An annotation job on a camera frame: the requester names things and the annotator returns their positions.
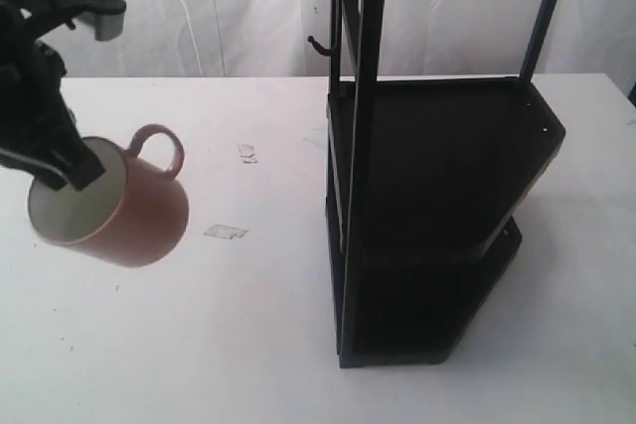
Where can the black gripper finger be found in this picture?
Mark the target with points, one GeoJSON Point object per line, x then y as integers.
{"type": "Point", "coordinates": [38, 171]}
{"type": "Point", "coordinates": [84, 166]}

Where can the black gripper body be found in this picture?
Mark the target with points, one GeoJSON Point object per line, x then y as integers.
{"type": "Point", "coordinates": [38, 131]}

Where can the pink ceramic mug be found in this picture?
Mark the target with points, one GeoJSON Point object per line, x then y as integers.
{"type": "Point", "coordinates": [133, 215]}

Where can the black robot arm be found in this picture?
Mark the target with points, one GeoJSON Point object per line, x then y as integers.
{"type": "Point", "coordinates": [13, 33]}

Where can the clear tape patch on table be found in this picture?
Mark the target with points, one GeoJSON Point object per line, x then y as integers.
{"type": "Point", "coordinates": [225, 232]}

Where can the smudged tape mark on table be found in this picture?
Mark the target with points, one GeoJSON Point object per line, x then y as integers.
{"type": "Point", "coordinates": [247, 154]}

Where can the black hook on rack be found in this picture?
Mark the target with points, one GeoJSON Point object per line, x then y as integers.
{"type": "Point", "coordinates": [320, 46]}

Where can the black two-tier shelf rack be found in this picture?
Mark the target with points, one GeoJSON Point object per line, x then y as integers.
{"type": "Point", "coordinates": [423, 178]}

